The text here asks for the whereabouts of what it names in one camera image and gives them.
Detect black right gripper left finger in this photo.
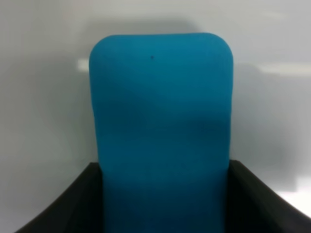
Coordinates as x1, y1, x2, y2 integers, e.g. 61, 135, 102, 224
17, 163, 104, 233

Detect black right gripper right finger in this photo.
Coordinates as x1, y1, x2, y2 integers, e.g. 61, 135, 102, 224
225, 160, 311, 233

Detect blue whiteboard eraser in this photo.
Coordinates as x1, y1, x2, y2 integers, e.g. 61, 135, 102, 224
89, 33, 233, 233

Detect white whiteboard with aluminium frame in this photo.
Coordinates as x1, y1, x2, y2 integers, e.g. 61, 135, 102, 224
0, 0, 311, 233

